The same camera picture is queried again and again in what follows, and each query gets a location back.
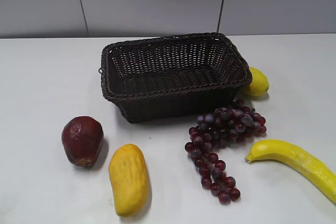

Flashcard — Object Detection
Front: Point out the dark red pear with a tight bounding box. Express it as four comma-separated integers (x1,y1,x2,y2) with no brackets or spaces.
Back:
61,116,104,167

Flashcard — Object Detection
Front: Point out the yellow mango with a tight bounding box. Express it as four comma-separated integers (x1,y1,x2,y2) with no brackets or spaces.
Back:
109,144,150,217

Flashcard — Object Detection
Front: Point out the dark woven rectangular basket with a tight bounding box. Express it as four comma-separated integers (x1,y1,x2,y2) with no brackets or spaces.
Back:
100,33,253,123

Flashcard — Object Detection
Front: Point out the yellow banana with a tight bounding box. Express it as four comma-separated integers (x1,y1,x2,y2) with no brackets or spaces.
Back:
245,139,335,203

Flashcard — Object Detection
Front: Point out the yellow lemon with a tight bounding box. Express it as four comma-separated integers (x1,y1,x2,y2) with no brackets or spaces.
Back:
240,67,269,97

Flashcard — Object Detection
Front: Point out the purple grape bunch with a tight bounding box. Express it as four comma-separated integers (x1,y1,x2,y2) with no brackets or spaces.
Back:
184,99,267,205

